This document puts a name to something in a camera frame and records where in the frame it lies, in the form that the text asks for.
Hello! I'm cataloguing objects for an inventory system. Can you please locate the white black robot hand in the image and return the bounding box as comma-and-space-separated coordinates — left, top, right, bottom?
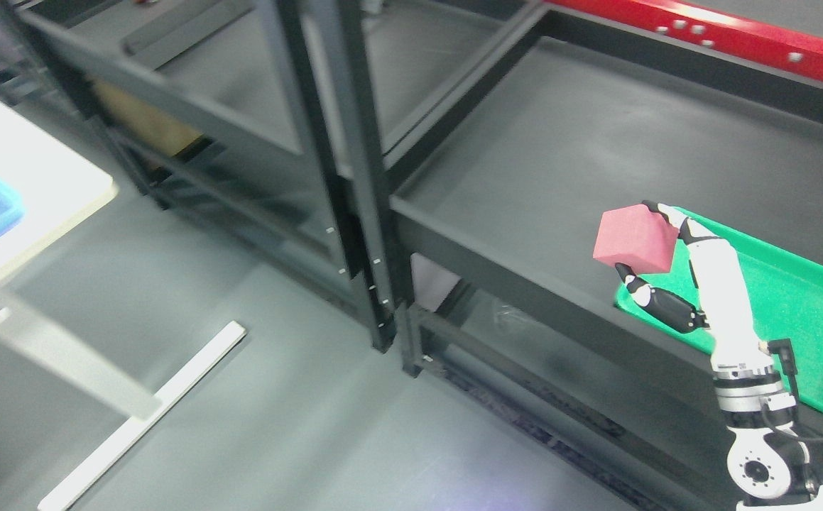
614, 200, 775, 378

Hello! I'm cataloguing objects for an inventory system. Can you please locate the cardboard box under shelf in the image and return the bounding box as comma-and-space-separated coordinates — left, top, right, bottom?
91, 79, 203, 156

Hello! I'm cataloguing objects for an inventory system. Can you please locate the white table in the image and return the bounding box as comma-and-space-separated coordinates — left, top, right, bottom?
0, 101, 248, 510

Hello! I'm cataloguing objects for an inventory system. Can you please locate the black metal shelf left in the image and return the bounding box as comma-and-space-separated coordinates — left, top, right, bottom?
0, 1, 395, 353

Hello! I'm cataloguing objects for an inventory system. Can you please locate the green plastic tray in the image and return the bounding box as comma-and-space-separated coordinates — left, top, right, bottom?
614, 206, 823, 421

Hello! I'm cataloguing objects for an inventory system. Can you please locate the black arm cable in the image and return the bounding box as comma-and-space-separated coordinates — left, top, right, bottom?
759, 339, 823, 444

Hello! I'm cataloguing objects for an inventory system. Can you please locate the black metal shelf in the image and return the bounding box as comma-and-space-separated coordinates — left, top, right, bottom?
0, 1, 395, 353
326, 0, 823, 511

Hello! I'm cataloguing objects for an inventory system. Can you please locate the black metal shelf right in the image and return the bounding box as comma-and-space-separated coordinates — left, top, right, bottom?
326, 0, 823, 511

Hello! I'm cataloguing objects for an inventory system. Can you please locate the pink foam block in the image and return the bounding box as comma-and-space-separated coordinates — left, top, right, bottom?
592, 204, 678, 274

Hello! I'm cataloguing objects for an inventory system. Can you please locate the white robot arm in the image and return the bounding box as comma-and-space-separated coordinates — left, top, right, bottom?
714, 339, 823, 510

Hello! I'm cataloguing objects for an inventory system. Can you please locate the red metal beam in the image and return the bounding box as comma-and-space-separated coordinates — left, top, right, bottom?
556, 1, 823, 83

